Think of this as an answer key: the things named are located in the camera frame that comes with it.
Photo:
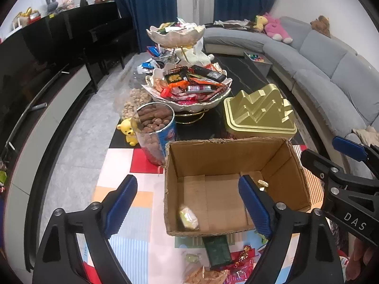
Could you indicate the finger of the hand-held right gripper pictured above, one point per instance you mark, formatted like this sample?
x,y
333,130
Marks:
x,y
348,147
318,161

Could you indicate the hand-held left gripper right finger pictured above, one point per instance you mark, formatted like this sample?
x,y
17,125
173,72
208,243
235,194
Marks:
x,y
254,210

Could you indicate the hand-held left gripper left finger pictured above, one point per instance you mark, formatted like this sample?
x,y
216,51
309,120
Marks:
x,y
123,205

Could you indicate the dark green snack packet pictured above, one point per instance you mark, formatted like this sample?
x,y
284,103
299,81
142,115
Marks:
x,y
217,251

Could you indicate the brown cardboard box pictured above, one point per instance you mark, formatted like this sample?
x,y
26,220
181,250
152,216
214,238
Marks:
x,y
213,159

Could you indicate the pink-red snack packet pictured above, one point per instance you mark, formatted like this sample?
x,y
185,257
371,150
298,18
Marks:
x,y
239,273

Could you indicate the yellow-green candy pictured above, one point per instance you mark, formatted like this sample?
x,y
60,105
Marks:
x,y
189,217

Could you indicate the clear jar of chocolate snacks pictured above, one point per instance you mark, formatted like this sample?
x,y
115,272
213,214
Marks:
x,y
154,118

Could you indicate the person's right hand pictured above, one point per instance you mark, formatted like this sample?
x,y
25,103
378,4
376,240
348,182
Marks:
x,y
365,253

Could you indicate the colourful patchwork mat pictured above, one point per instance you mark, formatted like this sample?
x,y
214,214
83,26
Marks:
x,y
139,201

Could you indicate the beige blanket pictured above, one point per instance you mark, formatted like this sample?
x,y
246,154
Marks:
x,y
367,134

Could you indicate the red and gold wrapped candy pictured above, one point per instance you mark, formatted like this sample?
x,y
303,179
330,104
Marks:
x,y
244,254

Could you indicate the yellow bear toy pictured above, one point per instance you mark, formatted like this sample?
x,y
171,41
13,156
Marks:
x,y
126,130

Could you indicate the pale green wrapped candy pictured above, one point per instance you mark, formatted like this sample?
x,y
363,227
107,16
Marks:
x,y
194,258

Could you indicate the gold mountain-lid candy tin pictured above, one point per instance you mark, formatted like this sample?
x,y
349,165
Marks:
x,y
257,109

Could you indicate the grey curved sofa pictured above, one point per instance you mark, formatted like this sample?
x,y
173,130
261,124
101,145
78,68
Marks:
x,y
319,65

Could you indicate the long television cabinet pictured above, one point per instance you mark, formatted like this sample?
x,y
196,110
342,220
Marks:
x,y
38,153

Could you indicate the clear bag of pistachios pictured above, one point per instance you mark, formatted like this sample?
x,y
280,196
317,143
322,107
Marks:
x,y
134,97

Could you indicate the grey bin of toys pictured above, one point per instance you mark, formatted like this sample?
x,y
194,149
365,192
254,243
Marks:
x,y
257,63

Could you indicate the brown teddy bear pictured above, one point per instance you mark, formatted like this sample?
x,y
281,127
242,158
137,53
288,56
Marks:
x,y
321,25

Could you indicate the pile of assorted snack packets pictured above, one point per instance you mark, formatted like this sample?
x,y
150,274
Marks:
x,y
177,25
189,82

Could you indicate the pink plush toy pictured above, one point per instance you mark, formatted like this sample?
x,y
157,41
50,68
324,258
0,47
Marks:
x,y
275,26

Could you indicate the blue and white snack packet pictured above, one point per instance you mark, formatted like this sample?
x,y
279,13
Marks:
x,y
149,66

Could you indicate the yellow plush toy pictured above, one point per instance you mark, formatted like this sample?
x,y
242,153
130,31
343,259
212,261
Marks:
x,y
260,22

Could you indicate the pile of clothes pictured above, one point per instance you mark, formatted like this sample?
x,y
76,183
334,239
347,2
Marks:
x,y
234,24

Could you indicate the white tiered snack stand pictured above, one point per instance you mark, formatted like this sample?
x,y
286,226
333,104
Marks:
x,y
177,38

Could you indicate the black piano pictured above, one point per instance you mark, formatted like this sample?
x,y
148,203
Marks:
x,y
97,26

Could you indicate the black metronome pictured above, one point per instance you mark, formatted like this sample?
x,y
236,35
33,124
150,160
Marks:
x,y
83,1

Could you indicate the small pink plush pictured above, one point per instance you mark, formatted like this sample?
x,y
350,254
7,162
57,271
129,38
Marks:
x,y
68,4

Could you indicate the gold and red ornaments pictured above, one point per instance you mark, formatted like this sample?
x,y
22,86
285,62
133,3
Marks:
x,y
26,16

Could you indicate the grey bunny plush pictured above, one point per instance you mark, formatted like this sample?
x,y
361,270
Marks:
x,y
51,4

